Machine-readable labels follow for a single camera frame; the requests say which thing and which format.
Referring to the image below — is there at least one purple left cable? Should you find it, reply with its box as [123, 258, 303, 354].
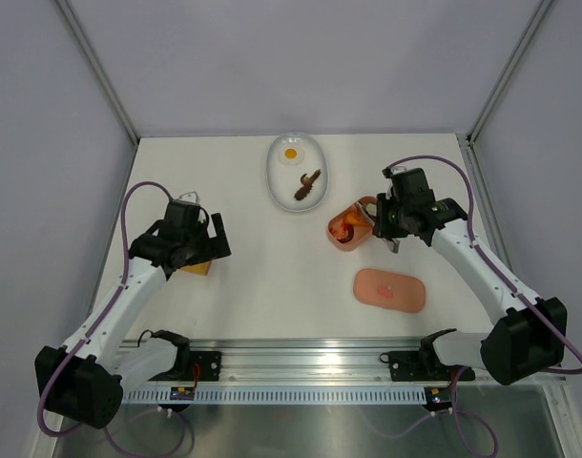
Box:
[36, 180, 197, 454]

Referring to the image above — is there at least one aluminium front rail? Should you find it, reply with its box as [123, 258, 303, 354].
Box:
[114, 337, 567, 386]

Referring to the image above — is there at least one fried egg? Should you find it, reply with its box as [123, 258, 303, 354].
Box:
[277, 146, 305, 166]

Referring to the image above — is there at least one yellow rectangular block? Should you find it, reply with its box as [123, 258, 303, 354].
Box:
[181, 261, 212, 276]

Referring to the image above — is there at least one dark brown food piece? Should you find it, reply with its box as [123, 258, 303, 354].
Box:
[294, 169, 322, 201]

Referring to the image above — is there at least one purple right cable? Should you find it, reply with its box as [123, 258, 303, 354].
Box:
[362, 155, 582, 453]

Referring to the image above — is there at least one purple cable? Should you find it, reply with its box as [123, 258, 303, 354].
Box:
[362, 155, 582, 453]
[36, 180, 197, 454]

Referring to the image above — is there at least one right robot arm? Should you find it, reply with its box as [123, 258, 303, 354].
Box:
[373, 167, 567, 385]

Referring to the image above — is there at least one right aluminium frame post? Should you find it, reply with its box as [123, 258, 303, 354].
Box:
[466, 0, 558, 147]

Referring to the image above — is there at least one orange shrimp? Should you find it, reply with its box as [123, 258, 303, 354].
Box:
[330, 222, 354, 243]

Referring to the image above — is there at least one aluminium frame post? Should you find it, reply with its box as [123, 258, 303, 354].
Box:
[466, 0, 558, 147]
[52, 0, 140, 149]

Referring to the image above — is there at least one white oval plate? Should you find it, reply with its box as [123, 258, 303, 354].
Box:
[265, 132, 329, 213]

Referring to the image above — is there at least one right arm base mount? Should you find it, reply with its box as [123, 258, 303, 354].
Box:
[378, 350, 460, 383]

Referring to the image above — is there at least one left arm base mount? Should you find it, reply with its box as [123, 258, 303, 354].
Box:
[163, 350, 222, 382]

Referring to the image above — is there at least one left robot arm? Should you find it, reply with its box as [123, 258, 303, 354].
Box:
[34, 199, 231, 429]

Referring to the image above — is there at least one right side aluminium rail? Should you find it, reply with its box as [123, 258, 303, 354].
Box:
[456, 134, 512, 269]

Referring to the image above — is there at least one pink lunch box lid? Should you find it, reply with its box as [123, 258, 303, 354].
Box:
[353, 268, 426, 314]

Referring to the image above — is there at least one white slotted cable duct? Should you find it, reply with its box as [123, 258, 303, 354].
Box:
[122, 385, 451, 406]

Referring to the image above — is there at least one brown orange food piece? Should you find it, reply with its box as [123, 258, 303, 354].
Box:
[343, 211, 369, 227]

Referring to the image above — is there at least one left aluminium frame post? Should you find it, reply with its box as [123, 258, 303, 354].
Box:
[52, 0, 140, 149]

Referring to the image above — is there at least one aluminium rail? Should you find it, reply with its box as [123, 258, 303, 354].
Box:
[456, 134, 512, 269]
[114, 337, 567, 386]

